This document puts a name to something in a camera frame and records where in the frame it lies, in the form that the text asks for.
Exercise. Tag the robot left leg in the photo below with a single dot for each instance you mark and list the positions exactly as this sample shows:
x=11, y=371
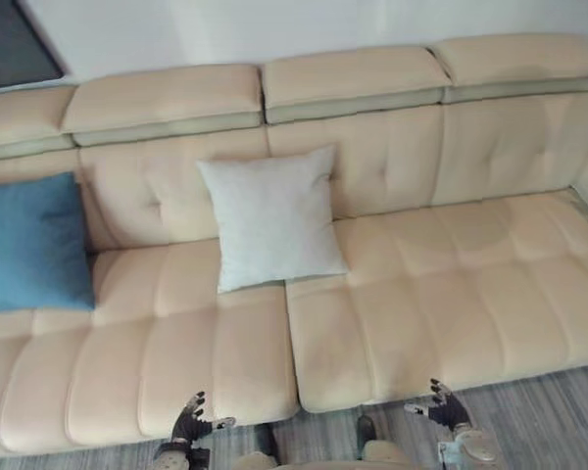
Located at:
x=255, y=462

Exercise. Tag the dark framed window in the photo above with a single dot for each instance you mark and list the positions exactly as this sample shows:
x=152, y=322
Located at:
x=14, y=44

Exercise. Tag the white square cushion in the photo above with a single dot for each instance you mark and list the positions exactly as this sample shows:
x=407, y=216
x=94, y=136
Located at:
x=269, y=215

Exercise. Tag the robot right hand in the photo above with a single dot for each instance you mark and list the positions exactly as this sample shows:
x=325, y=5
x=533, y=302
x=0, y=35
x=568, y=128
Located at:
x=441, y=408

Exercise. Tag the cream leather sofa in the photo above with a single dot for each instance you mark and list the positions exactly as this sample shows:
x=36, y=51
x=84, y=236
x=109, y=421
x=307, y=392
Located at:
x=411, y=274

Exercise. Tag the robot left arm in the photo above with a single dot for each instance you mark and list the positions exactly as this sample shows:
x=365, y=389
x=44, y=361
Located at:
x=179, y=456

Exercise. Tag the blue square cushion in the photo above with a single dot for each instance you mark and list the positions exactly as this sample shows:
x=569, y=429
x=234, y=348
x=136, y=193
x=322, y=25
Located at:
x=27, y=245

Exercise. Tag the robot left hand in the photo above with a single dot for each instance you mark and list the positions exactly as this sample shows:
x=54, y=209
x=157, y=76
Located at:
x=192, y=425

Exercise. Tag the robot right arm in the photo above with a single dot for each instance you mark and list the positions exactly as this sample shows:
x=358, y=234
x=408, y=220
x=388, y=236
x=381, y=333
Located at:
x=468, y=448

